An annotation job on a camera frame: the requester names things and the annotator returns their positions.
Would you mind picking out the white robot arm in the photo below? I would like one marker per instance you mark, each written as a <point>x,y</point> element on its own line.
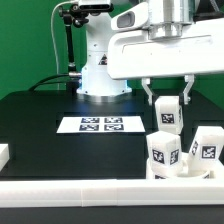
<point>96,81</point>

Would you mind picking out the camera on stand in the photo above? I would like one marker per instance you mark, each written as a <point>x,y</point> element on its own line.
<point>95,6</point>

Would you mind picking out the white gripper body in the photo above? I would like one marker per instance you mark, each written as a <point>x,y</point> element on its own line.
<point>165,38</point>

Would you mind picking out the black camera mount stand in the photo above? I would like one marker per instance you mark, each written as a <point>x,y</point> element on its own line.
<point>72,17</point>

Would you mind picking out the white sheet with tags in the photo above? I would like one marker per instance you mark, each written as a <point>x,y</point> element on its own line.
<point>108,124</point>

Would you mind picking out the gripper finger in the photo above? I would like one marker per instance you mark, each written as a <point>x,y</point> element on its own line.
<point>184,97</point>
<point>146,85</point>

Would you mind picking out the white U-shaped fence wall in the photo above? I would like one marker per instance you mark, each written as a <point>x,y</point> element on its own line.
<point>140,192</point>

